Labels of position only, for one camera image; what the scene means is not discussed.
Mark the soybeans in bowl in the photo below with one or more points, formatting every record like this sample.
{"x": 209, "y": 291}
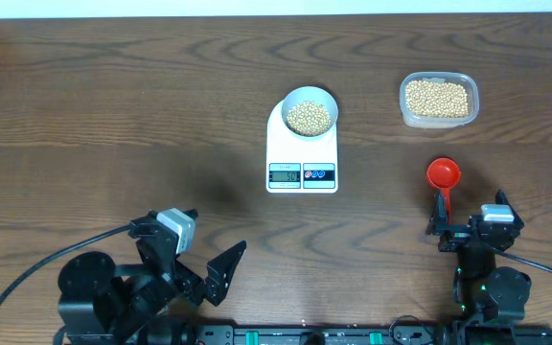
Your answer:
{"x": 309, "y": 118}

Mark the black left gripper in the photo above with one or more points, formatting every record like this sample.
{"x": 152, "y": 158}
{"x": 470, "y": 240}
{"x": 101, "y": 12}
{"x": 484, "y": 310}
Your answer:
{"x": 220, "y": 274}

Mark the clear plastic container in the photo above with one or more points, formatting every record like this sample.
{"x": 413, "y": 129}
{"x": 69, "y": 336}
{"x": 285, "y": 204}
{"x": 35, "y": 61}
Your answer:
{"x": 413, "y": 120}

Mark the white digital kitchen scale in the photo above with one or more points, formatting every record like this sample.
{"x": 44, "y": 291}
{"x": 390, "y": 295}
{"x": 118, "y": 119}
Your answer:
{"x": 297, "y": 164}

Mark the red measuring scoop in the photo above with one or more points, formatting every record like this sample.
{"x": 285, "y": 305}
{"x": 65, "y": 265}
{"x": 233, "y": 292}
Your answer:
{"x": 443, "y": 174}

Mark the soybeans in container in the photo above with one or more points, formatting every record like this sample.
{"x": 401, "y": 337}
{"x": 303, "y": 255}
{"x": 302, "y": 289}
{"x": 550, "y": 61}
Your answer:
{"x": 436, "y": 99}

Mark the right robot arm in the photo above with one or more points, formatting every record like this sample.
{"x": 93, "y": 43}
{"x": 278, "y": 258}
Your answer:
{"x": 491, "y": 296}

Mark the light blue bowl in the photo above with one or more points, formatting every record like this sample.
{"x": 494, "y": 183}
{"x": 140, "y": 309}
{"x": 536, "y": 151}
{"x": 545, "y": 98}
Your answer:
{"x": 311, "y": 93}

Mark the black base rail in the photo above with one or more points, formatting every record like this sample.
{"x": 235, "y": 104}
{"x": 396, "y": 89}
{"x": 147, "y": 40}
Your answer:
{"x": 404, "y": 330}

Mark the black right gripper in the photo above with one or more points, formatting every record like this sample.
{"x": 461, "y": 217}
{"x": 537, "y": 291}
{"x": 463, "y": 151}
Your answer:
{"x": 455, "y": 235}

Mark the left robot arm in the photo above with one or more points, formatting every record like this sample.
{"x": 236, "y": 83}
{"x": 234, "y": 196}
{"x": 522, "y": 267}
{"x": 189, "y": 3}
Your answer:
{"x": 106, "y": 303}

